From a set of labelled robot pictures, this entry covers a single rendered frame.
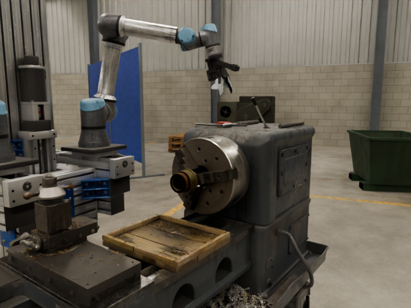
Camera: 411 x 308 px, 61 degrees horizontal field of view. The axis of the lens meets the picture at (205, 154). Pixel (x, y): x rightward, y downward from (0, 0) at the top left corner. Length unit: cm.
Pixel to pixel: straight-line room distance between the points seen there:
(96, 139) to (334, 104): 989
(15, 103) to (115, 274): 102
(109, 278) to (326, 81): 1061
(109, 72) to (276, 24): 1004
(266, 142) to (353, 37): 1008
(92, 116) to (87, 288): 103
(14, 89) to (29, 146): 25
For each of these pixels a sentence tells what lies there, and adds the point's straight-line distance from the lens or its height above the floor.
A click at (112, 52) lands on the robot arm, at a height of 162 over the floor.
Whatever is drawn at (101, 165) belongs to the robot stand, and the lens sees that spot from 170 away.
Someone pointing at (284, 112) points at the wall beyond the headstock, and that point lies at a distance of 1133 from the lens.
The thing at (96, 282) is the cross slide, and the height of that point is 97.
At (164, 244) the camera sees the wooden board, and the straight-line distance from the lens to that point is 127.
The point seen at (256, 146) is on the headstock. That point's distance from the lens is 143.
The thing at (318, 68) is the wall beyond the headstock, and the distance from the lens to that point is 1126.
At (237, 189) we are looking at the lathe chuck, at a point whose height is 104.
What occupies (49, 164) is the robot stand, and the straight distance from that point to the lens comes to 172.
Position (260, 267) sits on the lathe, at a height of 68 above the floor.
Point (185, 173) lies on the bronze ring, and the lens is 130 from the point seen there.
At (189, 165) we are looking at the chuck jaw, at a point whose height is 113.
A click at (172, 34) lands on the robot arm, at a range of 168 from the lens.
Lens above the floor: 139
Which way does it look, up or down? 9 degrees down
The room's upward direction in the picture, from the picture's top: straight up
